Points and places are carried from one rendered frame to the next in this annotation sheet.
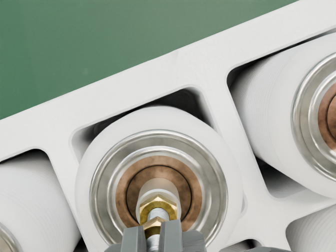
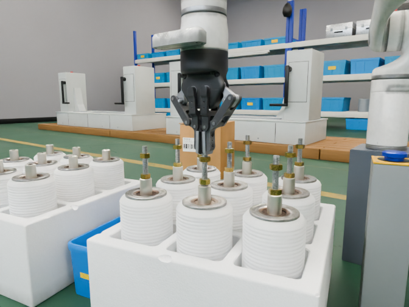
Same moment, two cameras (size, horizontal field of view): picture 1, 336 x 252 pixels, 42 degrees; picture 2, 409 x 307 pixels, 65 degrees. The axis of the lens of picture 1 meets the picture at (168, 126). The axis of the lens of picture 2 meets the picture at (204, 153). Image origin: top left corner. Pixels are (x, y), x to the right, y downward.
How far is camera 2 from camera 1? 0.49 m
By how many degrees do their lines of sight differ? 77
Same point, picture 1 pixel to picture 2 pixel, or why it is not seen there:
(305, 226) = not seen: hidden behind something
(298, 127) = (159, 195)
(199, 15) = not seen: outside the picture
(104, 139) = (202, 212)
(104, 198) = (216, 205)
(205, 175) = (188, 199)
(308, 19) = (117, 242)
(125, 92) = (187, 258)
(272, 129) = (164, 201)
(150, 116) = (185, 211)
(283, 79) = (149, 204)
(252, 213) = not seen: hidden behind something
